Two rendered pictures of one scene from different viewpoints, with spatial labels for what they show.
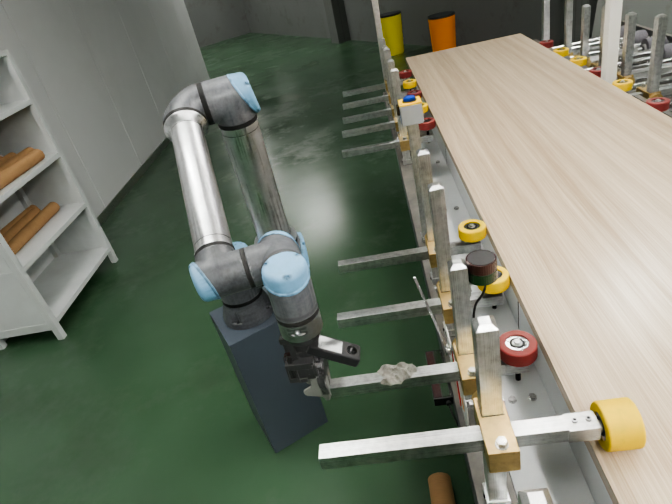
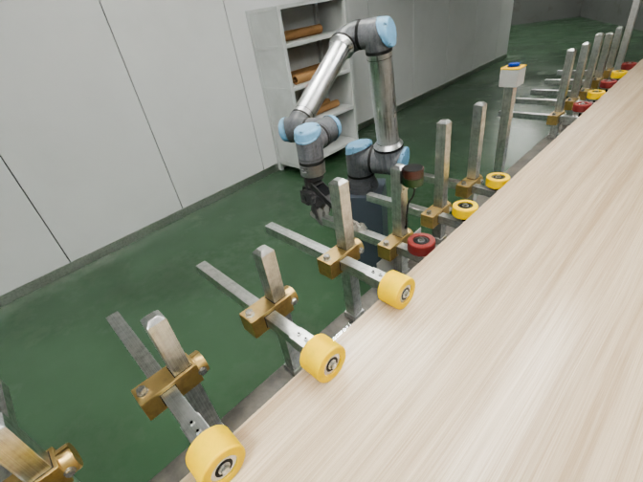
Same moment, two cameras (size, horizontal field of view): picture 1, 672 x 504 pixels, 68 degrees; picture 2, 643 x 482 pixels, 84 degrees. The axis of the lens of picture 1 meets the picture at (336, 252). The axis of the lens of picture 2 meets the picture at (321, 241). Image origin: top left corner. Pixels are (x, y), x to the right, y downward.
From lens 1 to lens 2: 0.71 m
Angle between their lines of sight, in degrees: 35
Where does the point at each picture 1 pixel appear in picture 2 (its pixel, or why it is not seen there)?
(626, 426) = (388, 286)
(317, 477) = not seen: hidden behind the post
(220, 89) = (367, 25)
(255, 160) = (380, 81)
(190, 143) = (330, 54)
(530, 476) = not seen: hidden behind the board
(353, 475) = not seen: hidden behind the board
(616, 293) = (526, 250)
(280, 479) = (339, 291)
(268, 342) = (361, 208)
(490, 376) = (338, 218)
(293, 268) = (307, 130)
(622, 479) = (372, 315)
